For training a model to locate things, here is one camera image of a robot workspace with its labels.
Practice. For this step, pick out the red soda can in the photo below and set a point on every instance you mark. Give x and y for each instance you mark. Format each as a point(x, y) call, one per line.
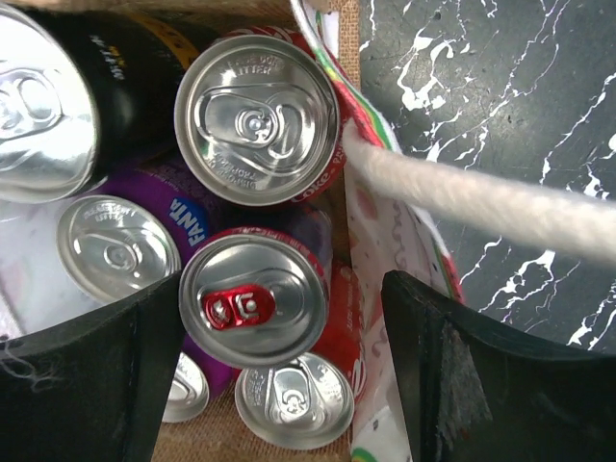
point(310, 402)

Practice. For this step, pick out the red coke can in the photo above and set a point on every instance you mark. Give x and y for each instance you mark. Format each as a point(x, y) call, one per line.
point(258, 122)

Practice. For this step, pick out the purple soda can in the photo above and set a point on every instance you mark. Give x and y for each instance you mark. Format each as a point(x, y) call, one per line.
point(198, 380)

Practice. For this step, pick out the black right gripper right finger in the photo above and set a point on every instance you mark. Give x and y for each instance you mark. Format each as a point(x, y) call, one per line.
point(475, 389)

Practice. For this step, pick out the purple fanta can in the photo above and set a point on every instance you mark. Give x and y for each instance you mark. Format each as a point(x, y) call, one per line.
point(141, 226)

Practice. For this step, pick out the red-tab soda can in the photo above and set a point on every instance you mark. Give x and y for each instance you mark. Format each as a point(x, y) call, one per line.
point(255, 297)

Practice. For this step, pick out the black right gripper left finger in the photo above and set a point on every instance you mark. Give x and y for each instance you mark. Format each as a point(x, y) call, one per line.
point(93, 388)

